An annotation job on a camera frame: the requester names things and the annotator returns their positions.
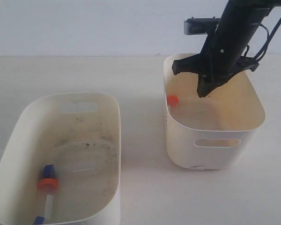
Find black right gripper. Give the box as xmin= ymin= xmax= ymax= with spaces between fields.
xmin=172 ymin=23 xmax=259 ymax=98

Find blue-capped tube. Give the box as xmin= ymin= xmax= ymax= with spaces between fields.
xmin=33 ymin=202 xmax=53 ymax=225
xmin=43 ymin=165 xmax=94 ymax=180

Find black camera cable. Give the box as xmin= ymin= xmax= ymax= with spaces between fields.
xmin=242 ymin=0 xmax=281 ymax=63

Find white plastic bin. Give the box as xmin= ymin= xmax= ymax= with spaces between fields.
xmin=0 ymin=92 xmax=121 ymax=225
xmin=163 ymin=53 xmax=266 ymax=170

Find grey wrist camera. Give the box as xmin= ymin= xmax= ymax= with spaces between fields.
xmin=184 ymin=17 xmax=220 ymax=35

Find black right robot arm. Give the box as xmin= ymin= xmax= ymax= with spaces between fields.
xmin=171 ymin=0 xmax=281 ymax=98

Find orange-capped tube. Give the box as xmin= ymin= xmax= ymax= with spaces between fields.
xmin=38 ymin=178 xmax=59 ymax=223
xmin=166 ymin=95 xmax=179 ymax=111

